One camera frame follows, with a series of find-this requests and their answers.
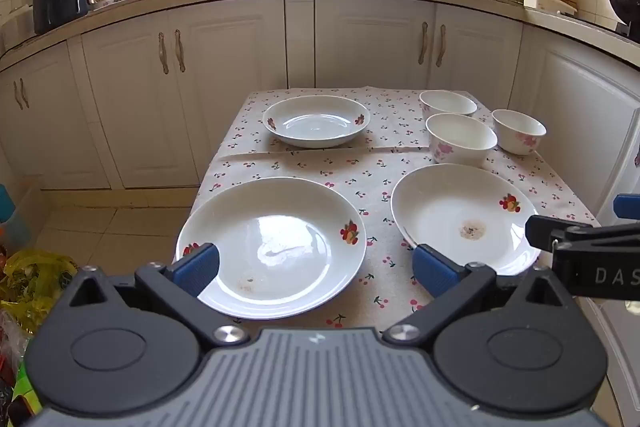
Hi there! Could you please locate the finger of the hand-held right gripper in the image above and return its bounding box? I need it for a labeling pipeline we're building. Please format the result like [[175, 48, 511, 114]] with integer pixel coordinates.
[[613, 194, 640, 219], [524, 214, 640, 299]]

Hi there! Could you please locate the stained white fruit print plate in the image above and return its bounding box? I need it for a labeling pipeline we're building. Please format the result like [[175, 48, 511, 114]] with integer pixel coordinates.
[[390, 163, 542, 277]]

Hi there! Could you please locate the blue plastic container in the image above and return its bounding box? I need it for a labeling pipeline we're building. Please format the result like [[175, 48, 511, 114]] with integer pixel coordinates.
[[0, 183, 32, 253]]

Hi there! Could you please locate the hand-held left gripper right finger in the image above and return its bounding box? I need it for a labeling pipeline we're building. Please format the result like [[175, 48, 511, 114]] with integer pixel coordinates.
[[382, 244, 568, 349]]

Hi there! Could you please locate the white appliance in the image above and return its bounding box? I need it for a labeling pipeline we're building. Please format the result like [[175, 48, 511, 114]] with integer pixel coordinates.
[[580, 104, 640, 427]]

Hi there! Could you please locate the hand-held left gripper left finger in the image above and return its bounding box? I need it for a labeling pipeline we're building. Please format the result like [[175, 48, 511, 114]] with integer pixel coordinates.
[[65, 243, 251, 349]]

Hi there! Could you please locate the yellow plastic bag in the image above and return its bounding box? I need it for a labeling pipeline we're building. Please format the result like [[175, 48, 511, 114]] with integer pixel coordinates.
[[0, 249, 79, 334]]

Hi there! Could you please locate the deep white fruit print plate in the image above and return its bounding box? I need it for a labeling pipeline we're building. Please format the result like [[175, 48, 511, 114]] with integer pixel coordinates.
[[262, 95, 371, 150]]

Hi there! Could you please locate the white pink flower bowl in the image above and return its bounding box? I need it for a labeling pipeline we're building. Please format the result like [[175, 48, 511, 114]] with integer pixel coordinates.
[[419, 90, 479, 118], [492, 109, 547, 156], [425, 113, 499, 168]]

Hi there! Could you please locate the white plastic tray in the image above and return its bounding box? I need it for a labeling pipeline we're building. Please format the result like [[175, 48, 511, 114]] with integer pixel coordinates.
[[522, 0, 579, 16]]

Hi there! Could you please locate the white kitchen cabinet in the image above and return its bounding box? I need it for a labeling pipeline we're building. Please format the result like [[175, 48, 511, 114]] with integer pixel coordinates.
[[0, 0, 640, 228]]

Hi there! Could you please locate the cherry print tablecloth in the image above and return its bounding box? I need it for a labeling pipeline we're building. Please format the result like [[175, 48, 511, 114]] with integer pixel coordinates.
[[172, 86, 601, 333]]

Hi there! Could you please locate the large white fruit print plate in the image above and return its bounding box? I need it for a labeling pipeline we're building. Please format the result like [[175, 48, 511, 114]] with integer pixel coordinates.
[[176, 177, 367, 321]]

